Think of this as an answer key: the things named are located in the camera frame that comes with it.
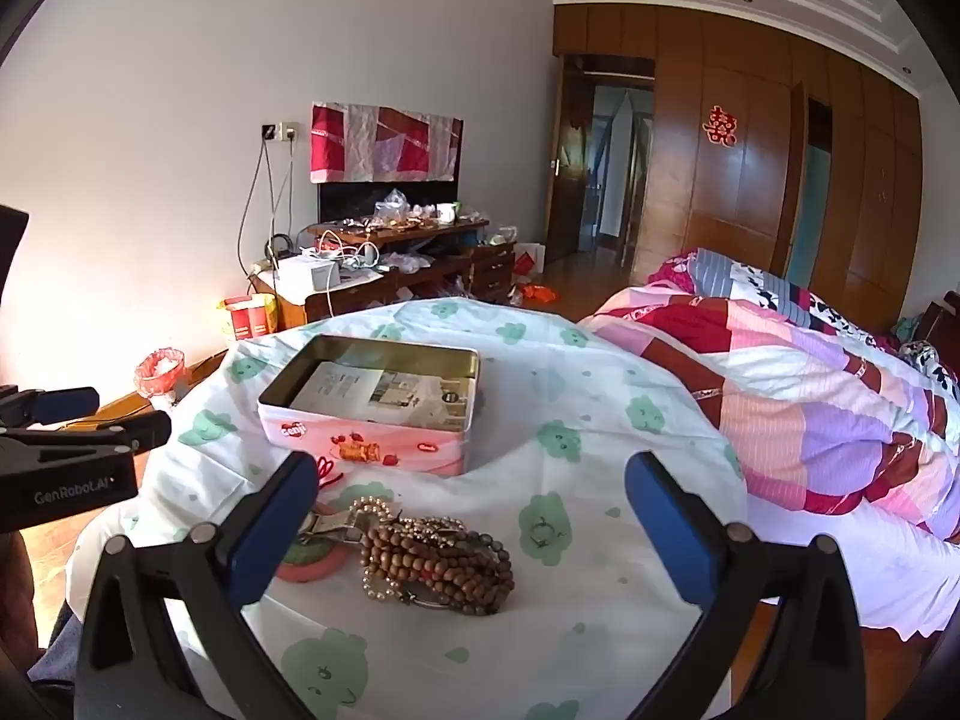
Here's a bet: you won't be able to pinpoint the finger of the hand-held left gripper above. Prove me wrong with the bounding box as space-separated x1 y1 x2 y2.
0 385 101 427
0 410 173 460

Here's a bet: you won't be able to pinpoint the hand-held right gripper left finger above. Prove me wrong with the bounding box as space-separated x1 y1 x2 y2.
75 451 321 720

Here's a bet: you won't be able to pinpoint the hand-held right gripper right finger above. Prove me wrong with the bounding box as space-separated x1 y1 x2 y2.
624 451 867 720

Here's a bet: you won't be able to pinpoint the pink bangle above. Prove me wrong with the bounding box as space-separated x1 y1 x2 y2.
274 514 353 584

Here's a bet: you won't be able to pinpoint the silver metal watch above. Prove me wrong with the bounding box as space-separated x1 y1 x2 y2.
304 508 368 545

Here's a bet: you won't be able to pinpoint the brown wooden bead bracelet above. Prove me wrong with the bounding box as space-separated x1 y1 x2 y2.
360 521 515 602

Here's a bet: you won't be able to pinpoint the pink tin box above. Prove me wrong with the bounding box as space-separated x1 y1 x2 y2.
257 334 481 477

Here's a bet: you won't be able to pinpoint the shiny metallic bead bracelet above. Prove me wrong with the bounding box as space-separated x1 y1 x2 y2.
396 514 467 542

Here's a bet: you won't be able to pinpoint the person's left forearm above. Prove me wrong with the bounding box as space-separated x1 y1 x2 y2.
0 532 35 661

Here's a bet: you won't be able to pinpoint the white bed sheet green print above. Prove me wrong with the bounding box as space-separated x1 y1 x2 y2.
64 296 747 720

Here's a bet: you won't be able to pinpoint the yellow red carton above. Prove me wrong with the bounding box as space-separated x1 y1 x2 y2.
217 294 278 350

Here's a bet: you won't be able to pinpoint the person's blue jeans leg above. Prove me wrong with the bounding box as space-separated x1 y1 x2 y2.
26 604 83 695

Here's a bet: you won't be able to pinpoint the printed paper leaflet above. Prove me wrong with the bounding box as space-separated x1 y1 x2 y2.
289 361 470 432

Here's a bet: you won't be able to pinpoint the pink patchwork quilt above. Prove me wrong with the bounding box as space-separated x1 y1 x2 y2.
581 247 960 541

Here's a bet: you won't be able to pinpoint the white frilled bed sheet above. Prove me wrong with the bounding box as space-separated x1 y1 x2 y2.
739 457 960 642

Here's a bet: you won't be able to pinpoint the white cardboard box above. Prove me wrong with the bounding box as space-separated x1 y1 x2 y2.
275 253 338 293

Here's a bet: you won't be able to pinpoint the black television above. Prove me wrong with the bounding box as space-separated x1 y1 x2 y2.
317 171 458 226

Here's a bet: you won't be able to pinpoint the red white gift bag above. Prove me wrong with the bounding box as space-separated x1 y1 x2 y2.
512 242 547 286

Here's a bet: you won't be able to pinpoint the wooden TV cabinet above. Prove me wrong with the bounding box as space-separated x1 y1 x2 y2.
247 216 518 332

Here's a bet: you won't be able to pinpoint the wooden headboard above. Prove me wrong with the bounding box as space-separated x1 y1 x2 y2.
919 300 960 368

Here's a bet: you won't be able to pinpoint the red white cloth cover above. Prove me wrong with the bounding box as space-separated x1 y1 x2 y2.
310 101 464 183

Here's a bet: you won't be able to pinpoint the wooden wardrobe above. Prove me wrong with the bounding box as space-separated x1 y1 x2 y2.
553 4 923 335

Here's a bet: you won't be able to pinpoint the wooden door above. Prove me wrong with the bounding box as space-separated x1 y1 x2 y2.
546 56 593 260

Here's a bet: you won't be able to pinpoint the red paper decoration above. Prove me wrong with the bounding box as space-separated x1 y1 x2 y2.
701 105 737 147

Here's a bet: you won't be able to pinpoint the pearl bead bracelet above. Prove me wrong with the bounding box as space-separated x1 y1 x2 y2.
341 496 410 602

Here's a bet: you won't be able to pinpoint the hanging cables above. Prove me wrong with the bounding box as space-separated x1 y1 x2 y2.
238 136 295 293

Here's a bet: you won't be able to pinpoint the white cable bundle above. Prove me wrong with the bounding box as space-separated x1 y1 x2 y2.
315 229 383 271

